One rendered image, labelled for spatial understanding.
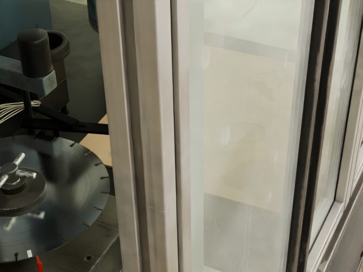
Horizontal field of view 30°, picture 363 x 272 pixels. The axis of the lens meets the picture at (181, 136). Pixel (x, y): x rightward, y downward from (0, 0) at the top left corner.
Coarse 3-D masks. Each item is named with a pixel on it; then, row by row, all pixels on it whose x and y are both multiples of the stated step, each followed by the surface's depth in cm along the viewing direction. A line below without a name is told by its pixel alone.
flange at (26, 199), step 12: (24, 168) 121; (24, 180) 116; (36, 180) 118; (0, 192) 115; (12, 192) 114; (24, 192) 115; (36, 192) 115; (0, 204) 113; (12, 204) 113; (24, 204) 113
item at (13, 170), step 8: (16, 160) 116; (0, 168) 114; (8, 168) 114; (16, 168) 114; (8, 176) 113; (16, 176) 114; (24, 176) 114; (32, 176) 113; (0, 184) 111; (8, 184) 114
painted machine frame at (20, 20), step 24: (0, 0) 172; (24, 0) 181; (48, 0) 190; (0, 24) 174; (24, 24) 183; (48, 24) 193; (0, 48) 177; (24, 48) 125; (48, 48) 128; (0, 72) 133; (24, 72) 129; (48, 72) 130; (24, 96) 137
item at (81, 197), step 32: (0, 160) 124; (32, 160) 124; (64, 160) 124; (96, 160) 124; (64, 192) 117; (96, 192) 117; (0, 224) 111; (32, 224) 111; (64, 224) 110; (0, 256) 105; (32, 256) 105
